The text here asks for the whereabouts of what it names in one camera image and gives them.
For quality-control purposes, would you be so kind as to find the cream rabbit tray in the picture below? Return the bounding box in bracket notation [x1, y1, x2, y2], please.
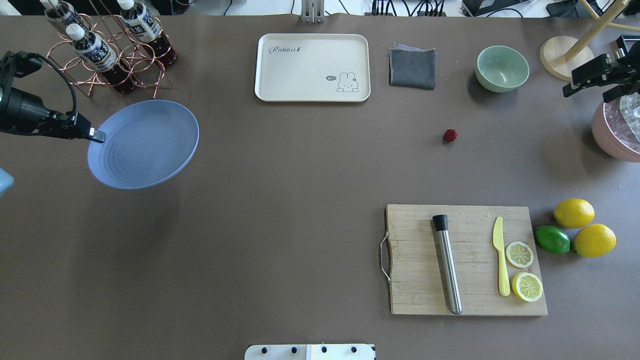
[254, 33, 371, 103]

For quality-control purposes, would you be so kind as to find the yellow plastic knife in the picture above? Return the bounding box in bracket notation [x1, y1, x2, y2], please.
[492, 216, 511, 297]

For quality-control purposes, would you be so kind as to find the copper wire bottle rack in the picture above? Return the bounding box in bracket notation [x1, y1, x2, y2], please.
[45, 9, 178, 99]

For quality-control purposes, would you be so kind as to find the blue plate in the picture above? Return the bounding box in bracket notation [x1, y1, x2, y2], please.
[87, 99, 200, 191]

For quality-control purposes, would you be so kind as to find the steel muddler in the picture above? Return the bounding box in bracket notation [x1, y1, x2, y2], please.
[432, 214, 463, 315]

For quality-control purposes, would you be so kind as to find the red strawberry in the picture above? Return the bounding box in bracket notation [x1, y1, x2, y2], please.
[443, 129, 458, 142]

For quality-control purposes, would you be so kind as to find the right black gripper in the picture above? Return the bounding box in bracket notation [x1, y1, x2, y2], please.
[562, 35, 640, 103]

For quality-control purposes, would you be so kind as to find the yellow lemon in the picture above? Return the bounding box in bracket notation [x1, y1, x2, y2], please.
[573, 223, 617, 258]
[552, 198, 595, 228]

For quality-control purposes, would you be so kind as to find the tea bottle two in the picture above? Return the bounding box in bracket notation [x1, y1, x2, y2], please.
[117, 0, 178, 68]

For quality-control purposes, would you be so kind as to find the pink bowl with ice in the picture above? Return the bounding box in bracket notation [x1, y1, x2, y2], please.
[591, 94, 640, 163]

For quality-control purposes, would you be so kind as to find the yellow lemon far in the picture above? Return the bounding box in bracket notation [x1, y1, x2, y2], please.
[552, 198, 595, 228]

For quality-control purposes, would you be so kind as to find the grey folded cloth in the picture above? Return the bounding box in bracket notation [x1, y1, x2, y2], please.
[388, 43, 438, 91]

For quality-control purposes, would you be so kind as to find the wooden cutting board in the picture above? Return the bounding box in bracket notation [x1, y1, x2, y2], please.
[385, 203, 547, 317]

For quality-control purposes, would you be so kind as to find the tea bottle three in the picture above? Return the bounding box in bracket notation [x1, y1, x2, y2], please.
[39, 0, 90, 37]

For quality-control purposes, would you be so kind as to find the yellow lemon near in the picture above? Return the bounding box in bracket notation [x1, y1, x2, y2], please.
[573, 223, 617, 258]

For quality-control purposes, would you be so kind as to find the green bowl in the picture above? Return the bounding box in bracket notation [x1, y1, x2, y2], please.
[475, 45, 530, 93]

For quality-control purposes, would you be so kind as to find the green lime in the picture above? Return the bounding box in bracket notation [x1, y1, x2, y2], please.
[535, 225, 571, 255]

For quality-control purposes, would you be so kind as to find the lemon half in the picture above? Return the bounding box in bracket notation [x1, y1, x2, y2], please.
[505, 241, 534, 269]
[510, 272, 544, 302]

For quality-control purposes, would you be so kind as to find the tea bottle one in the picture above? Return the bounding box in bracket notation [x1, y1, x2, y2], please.
[66, 23, 137, 94]

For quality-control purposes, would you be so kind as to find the wooden cup stand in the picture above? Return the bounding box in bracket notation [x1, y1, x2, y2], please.
[539, 0, 640, 82]

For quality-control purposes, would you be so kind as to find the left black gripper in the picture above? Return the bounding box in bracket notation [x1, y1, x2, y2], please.
[0, 51, 106, 144]

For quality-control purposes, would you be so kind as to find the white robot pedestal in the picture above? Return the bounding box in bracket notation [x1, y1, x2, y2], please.
[244, 343, 377, 360]

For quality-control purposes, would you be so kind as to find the lemon half upper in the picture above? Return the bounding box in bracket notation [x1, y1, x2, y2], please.
[505, 241, 534, 269]

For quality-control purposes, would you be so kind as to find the lemon half lower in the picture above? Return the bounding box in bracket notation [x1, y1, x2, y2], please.
[510, 272, 544, 302]

